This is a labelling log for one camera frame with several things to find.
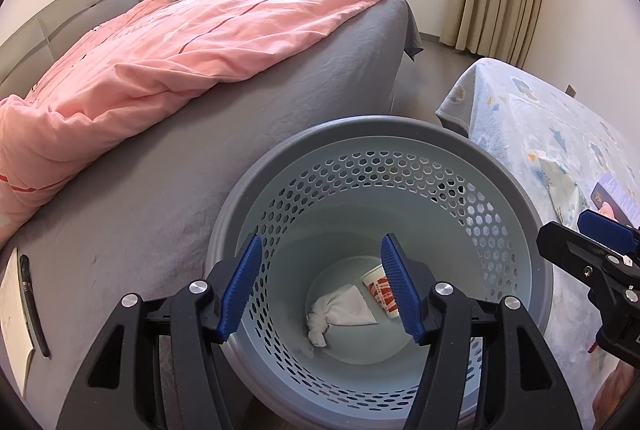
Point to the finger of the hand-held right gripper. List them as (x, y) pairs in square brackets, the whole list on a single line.
[(565, 247), (602, 225)]

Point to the wet wipes packet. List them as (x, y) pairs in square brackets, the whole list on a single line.
[(560, 190)]

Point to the grey perforated plastic bin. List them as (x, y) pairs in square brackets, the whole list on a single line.
[(350, 230)]

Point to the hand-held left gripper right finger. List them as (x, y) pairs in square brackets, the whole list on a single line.
[(400, 292)]

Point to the light blue printed blanket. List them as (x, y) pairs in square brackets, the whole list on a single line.
[(525, 120)]

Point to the grey headboard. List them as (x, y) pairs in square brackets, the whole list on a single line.
[(50, 25)]

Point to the pink duvet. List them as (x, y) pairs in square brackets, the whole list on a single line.
[(175, 60)]

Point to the red printed paper cup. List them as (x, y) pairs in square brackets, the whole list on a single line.
[(377, 290)]

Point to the white notebook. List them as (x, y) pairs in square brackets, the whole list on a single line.
[(12, 325)]

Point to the purple grey long box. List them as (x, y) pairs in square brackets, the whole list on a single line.
[(617, 190)]

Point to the grey sheeted bed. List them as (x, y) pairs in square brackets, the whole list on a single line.
[(150, 210)]

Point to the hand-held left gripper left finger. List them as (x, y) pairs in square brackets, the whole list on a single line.
[(239, 292)]

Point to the crumpled white tissue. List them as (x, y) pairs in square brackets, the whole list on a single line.
[(340, 310)]

